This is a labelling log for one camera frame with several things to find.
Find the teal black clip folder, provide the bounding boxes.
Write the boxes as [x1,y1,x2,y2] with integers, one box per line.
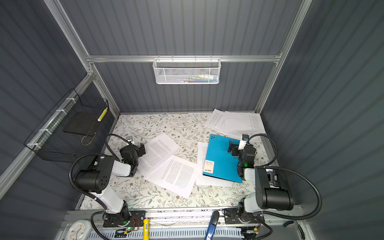
[203,134,243,184]

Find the printed paper sheet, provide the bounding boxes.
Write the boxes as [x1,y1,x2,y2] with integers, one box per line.
[138,133,180,178]
[145,156,198,199]

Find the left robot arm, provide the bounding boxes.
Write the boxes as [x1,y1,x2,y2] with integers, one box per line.
[69,144,146,227]

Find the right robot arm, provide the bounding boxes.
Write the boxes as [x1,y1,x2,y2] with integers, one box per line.
[223,140,294,223]

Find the paper stack far corner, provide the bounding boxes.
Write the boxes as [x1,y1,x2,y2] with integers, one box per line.
[205,109,266,140]

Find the yellow marker in basket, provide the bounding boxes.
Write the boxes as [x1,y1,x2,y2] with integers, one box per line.
[97,108,108,122]

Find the black notebook in basket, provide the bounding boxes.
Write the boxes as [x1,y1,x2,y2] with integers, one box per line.
[64,112,101,137]

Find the yellow tube at front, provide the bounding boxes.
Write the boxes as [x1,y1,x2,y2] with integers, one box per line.
[143,219,150,240]

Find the pens in white basket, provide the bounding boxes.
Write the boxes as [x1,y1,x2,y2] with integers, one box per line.
[178,75,219,84]

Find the black pliers front right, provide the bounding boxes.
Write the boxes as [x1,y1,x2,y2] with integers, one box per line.
[283,220,306,240]

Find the white round clock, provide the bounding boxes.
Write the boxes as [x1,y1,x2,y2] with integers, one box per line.
[64,220,93,240]

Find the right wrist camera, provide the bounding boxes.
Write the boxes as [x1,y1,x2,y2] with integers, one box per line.
[238,134,250,151]

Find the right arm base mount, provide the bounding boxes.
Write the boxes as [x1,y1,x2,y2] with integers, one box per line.
[222,208,265,225]

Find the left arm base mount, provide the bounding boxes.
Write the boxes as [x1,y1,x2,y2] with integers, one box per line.
[103,211,146,228]

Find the black wire basket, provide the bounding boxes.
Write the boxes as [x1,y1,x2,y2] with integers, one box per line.
[24,90,111,163]

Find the white wire mesh basket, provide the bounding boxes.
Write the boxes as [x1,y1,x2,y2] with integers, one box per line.
[153,58,222,85]

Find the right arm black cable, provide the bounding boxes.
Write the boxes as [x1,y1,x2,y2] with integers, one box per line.
[247,133,323,221]

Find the blue handled tool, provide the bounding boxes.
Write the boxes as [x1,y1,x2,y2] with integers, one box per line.
[205,211,220,240]

